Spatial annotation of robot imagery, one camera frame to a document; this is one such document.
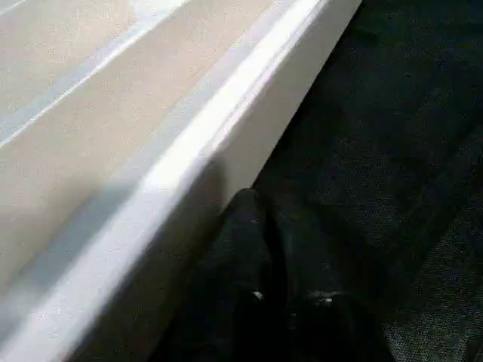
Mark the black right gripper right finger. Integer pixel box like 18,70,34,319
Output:
269,199,389,362

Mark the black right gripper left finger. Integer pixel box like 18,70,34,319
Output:
177,187,278,362

